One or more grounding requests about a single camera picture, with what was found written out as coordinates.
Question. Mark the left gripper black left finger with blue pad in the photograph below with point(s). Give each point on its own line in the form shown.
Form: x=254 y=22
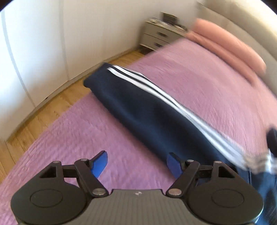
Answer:
x=86 y=172

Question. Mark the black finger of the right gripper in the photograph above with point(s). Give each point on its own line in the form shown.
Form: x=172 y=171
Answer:
x=272 y=141

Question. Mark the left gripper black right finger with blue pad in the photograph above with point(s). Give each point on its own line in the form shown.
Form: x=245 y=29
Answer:
x=187 y=174

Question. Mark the navy track pants white stripes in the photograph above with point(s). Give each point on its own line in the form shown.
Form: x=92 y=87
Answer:
x=165 y=126

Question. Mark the salmon pink pillow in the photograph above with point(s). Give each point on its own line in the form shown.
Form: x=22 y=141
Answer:
x=231 y=43
x=239 y=65

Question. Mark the pink quilted bedspread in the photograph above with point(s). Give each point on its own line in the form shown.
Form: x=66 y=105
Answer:
x=36 y=192

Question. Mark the beige padded headboard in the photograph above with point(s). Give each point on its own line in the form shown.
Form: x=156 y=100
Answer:
x=251 y=21

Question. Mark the white wardrobe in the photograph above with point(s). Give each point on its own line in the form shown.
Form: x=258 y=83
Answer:
x=32 y=59

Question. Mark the grey two-drawer nightstand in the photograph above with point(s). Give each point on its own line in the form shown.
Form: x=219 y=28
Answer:
x=156 y=34

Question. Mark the items on nightstand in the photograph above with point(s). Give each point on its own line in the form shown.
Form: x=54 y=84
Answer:
x=168 y=19

